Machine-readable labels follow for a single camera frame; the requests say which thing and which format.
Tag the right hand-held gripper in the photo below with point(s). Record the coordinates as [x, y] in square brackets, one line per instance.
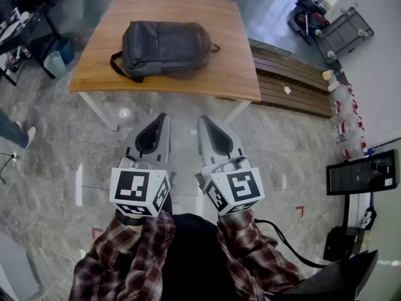
[242, 187]

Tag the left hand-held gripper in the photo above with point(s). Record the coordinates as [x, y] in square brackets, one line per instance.
[130, 185]

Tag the dark grey backpack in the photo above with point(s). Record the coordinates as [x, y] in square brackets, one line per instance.
[166, 47]

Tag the person's right forearm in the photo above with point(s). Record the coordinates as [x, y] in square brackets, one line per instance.
[250, 256]

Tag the person's left forearm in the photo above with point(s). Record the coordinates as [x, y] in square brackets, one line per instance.
[119, 259]

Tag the white table leg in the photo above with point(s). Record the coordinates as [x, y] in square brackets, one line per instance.
[100, 111]
[236, 111]

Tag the black wristband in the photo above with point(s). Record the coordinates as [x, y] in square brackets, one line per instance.
[128, 219]

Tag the white paper tag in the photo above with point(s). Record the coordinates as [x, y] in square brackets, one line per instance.
[286, 89]

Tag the wooden slatted bench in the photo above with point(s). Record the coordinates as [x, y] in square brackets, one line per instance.
[291, 83]

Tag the person's torso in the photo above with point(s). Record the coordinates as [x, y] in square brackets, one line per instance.
[194, 256]

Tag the light teal bin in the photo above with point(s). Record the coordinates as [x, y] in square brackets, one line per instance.
[54, 64]

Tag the dark teal bin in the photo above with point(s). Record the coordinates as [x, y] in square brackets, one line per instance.
[65, 50]

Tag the group of clear plastic bottles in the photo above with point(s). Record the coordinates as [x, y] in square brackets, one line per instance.
[346, 124]

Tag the white plastic bottle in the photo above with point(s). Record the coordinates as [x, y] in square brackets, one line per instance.
[330, 78]

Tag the black monitor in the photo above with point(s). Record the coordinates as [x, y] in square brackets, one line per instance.
[357, 174]

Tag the small blue white object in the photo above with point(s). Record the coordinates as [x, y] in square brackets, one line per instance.
[369, 152]

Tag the black monitor stand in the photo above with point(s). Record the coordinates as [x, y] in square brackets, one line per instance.
[340, 240]

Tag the black bag pile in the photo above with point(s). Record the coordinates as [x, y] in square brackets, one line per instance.
[308, 14]

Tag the grey platform cart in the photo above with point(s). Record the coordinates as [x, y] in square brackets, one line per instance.
[344, 33]

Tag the black desk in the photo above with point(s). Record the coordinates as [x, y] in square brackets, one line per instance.
[22, 33]

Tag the black and white hanging tag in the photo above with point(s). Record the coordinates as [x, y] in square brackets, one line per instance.
[368, 219]

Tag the black angular case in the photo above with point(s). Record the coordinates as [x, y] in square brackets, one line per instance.
[338, 281]

